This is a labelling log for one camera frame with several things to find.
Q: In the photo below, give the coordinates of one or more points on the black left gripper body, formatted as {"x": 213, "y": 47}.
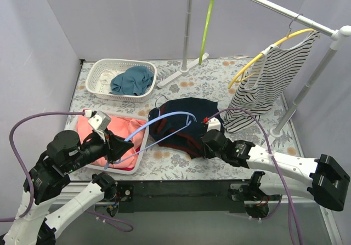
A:
{"x": 112, "y": 148}

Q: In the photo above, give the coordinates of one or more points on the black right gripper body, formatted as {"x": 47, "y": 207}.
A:
{"x": 208, "y": 141}

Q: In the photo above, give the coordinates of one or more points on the blue hanger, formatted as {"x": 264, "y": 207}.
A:
{"x": 190, "y": 118}

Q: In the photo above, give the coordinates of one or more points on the navy tank top red trim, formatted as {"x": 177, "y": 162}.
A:
{"x": 182, "y": 132}

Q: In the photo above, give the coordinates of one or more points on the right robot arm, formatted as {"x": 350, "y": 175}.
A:
{"x": 322, "y": 179}

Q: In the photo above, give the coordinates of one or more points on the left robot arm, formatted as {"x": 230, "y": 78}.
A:
{"x": 34, "y": 224}

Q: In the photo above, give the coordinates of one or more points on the striped tank top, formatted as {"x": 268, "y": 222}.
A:
{"x": 265, "y": 80}

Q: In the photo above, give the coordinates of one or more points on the yellow hanger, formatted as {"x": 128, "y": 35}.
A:
{"x": 260, "y": 56}

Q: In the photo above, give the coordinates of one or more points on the green hanger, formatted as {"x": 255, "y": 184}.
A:
{"x": 205, "y": 31}

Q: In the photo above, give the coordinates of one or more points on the pink cloth in basket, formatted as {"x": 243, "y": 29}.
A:
{"x": 122, "y": 127}

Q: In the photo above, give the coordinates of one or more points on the white plastic basket front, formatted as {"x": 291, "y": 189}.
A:
{"x": 72, "y": 126}

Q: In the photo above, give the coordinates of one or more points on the white plastic basket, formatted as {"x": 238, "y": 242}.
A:
{"x": 72, "y": 126}
{"x": 120, "y": 65}

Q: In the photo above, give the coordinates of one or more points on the floral table mat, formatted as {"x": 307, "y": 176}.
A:
{"x": 208, "y": 81}

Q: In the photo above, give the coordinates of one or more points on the teal cloth in basket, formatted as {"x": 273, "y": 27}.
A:
{"x": 134, "y": 81}

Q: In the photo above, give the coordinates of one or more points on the white cloth in basket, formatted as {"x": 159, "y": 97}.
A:
{"x": 107, "y": 76}

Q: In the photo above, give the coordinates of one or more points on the white plastic basket rear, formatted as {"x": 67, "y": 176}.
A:
{"x": 120, "y": 65}

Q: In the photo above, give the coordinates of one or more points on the white clothes rack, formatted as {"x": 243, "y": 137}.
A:
{"x": 338, "y": 38}

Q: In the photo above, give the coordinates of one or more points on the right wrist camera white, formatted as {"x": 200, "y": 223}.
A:
{"x": 212, "y": 124}

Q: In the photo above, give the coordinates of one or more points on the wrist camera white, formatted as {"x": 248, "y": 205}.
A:
{"x": 99, "y": 122}
{"x": 212, "y": 124}

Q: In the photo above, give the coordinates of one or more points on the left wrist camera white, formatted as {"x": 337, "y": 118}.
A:
{"x": 99, "y": 122}

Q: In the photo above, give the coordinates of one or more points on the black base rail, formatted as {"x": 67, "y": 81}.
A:
{"x": 185, "y": 196}

